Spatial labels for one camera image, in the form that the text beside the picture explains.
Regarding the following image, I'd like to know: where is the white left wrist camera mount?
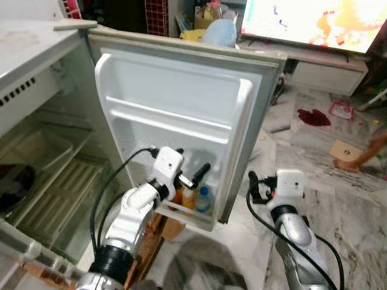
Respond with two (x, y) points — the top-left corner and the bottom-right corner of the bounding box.
(151, 147), (184, 185)

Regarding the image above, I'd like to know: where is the small brown cardboard piece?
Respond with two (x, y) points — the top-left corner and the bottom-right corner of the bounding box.
(331, 140), (367, 163)

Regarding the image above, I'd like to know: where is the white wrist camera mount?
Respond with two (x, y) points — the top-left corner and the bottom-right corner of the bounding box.
(275, 170), (305, 210)
(151, 147), (184, 185)

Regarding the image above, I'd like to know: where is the light orange drink bottle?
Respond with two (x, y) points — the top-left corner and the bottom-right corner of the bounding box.
(181, 187), (197, 211)

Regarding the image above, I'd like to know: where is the red chequered cloth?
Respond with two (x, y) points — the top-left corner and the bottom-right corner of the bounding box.
(145, 0), (170, 37)

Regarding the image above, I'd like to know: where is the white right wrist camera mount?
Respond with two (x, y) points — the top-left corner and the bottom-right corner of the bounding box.
(275, 170), (305, 210)

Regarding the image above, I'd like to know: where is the white television stand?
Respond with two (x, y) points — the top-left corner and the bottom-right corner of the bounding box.
(239, 37), (369, 97)

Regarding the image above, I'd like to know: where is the dark red cloth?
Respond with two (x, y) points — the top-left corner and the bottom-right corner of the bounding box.
(298, 109), (332, 127)

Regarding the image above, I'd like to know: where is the ribbed white fridge shelf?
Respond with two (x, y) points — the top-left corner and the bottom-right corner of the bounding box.
(15, 157), (108, 242)

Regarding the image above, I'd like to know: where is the beige flat strip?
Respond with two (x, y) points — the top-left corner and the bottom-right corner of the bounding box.
(53, 19), (99, 31)

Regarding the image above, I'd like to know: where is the brown cardboard sheet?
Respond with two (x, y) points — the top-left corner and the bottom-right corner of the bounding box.
(161, 216), (186, 241)

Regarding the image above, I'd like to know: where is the light blue bag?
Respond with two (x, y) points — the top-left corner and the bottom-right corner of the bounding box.
(201, 18), (238, 48)

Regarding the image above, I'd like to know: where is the flat screen television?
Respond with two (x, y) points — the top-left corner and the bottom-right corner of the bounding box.
(241, 0), (387, 54)

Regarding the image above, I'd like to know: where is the red brick stack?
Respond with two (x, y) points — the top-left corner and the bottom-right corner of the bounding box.
(124, 208), (176, 288)

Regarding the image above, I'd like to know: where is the blue capped water bottle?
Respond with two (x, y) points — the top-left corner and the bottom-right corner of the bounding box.
(195, 184), (213, 214)

